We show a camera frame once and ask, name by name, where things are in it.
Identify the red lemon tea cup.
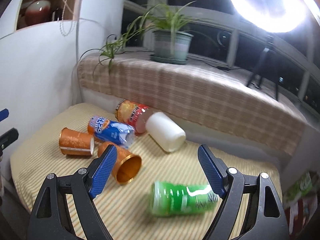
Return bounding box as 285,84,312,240
114,100,155,135

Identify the orange paper cup closed end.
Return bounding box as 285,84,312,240
59,127,94,156

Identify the orange cup gold interior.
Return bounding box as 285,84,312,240
98,141,142,185

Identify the green plastic cup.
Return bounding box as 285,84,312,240
150,181,219,217

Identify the blue Arctic Ocean cup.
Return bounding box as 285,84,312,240
87,116,136,148

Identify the white plastic cup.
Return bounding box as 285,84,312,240
145,112,186,153

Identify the green snack package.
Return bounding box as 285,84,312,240
283,171,317,209

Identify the plaid beige blanket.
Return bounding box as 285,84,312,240
77,51,308,154

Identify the black light tripod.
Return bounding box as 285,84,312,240
246,34,279,101

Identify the potted spider plant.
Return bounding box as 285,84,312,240
83,0,213,72

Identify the white cord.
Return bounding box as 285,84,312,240
46,0,106,37

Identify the ring light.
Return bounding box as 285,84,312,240
231,0,308,33

